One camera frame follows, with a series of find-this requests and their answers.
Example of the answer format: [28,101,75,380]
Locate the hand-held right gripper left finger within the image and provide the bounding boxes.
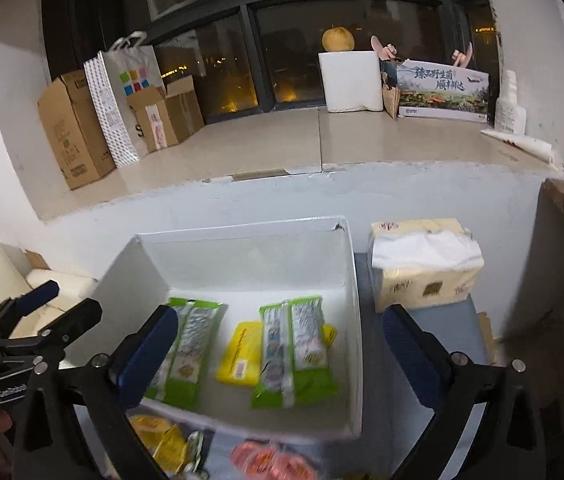
[12,304,180,480]

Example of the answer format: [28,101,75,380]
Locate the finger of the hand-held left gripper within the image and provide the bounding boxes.
[0,298,103,361]
[0,280,60,341]

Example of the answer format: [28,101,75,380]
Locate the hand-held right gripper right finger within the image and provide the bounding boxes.
[382,304,547,480]

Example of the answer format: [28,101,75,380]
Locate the green snack packet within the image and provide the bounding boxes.
[251,302,297,409]
[169,301,229,409]
[187,430,207,476]
[287,296,339,403]
[143,297,197,404]

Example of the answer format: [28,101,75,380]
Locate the pink snack packet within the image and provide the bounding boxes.
[267,452,320,480]
[231,441,283,480]

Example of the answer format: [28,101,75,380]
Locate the cardboard piece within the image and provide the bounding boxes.
[476,311,496,366]
[24,249,50,271]

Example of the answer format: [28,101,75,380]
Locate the grey-blue tablecloth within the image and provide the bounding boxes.
[74,252,492,480]

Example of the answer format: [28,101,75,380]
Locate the tissue pack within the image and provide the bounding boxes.
[369,218,485,313]

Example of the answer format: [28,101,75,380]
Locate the tall cardboard box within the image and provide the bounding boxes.
[37,71,117,191]

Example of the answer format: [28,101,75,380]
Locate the white paper bag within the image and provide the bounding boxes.
[83,31,165,169]

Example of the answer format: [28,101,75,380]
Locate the open cardboard box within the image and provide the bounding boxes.
[126,85,180,153]

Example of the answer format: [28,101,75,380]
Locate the brown paper bag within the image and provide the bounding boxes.
[381,60,403,120]

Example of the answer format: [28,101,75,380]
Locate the printed cardboard box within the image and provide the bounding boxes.
[396,62,490,123]

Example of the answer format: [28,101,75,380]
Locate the white spray bottle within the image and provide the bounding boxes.
[494,70,527,135]

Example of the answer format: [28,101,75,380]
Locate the white foam box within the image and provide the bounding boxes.
[318,51,385,113]

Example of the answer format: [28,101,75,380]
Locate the pink plastic object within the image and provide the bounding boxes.
[371,35,399,63]
[452,41,475,68]

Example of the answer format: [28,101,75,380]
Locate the dark framed window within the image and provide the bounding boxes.
[42,0,500,126]

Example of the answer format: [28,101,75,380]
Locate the pomelo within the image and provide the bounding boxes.
[322,26,356,53]

